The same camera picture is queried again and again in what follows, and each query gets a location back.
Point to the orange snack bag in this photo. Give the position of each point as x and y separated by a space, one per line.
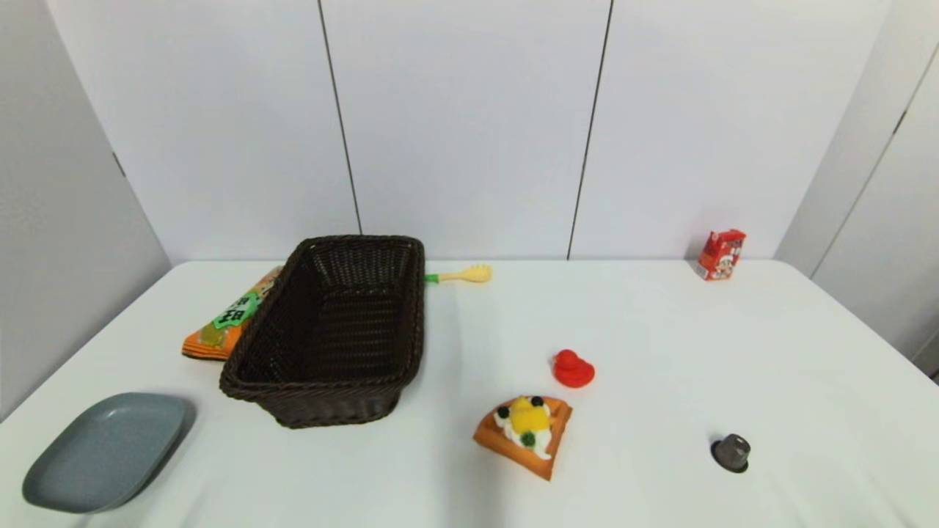
229 319

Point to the red rubber duck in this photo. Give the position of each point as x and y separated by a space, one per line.
573 370

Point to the dark brown wicker basket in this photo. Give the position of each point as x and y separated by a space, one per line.
330 330

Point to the toy waffle with cream fruit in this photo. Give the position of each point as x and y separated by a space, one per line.
524 436

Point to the red milk carton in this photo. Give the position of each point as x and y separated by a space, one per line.
721 255

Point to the grey coffee capsule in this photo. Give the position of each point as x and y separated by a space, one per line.
731 452

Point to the grey plastic plate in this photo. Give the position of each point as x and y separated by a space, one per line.
103 451

